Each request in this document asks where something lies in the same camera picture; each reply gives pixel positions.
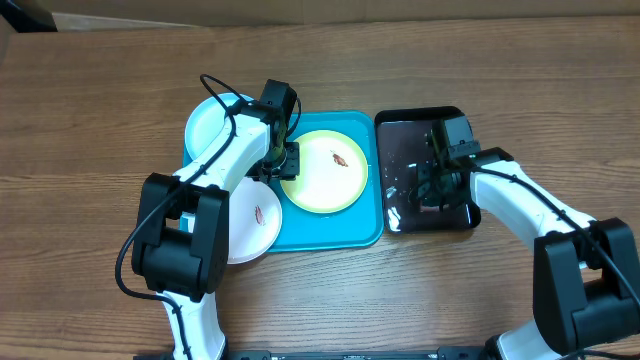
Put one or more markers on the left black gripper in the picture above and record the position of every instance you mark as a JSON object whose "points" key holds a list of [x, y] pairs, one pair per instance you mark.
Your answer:
{"points": [[289, 171]]}

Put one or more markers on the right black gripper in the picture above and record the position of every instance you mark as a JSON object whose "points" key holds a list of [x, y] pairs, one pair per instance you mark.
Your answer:
{"points": [[431, 184]]}

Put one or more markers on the green scrubbing sponge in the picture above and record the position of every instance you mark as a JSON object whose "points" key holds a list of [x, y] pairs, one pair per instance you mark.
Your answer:
{"points": [[432, 201]]}

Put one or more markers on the light blue plate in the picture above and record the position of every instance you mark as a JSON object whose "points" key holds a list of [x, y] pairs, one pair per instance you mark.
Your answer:
{"points": [[207, 130]]}

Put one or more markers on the yellow-green plate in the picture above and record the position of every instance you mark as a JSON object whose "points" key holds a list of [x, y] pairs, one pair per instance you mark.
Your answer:
{"points": [[333, 173]]}

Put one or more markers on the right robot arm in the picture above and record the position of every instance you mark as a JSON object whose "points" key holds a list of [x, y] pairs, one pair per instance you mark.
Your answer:
{"points": [[585, 271]]}

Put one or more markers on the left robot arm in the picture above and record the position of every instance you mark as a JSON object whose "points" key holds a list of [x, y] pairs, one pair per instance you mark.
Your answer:
{"points": [[178, 251]]}

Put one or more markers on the black rectangular tray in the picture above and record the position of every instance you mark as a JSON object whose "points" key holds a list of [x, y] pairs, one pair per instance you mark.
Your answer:
{"points": [[402, 148]]}

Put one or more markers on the teal plastic tray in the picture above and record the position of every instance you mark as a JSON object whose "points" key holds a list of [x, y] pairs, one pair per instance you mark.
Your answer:
{"points": [[359, 225]]}

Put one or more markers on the pink white plate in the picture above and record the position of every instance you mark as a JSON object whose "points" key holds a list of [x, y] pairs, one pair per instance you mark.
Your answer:
{"points": [[255, 221]]}

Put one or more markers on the dark object top-left corner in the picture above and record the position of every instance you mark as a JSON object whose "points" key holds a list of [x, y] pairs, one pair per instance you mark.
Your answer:
{"points": [[27, 16]]}

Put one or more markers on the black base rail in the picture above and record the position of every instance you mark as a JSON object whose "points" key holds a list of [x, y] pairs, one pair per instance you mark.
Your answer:
{"points": [[442, 353]]}

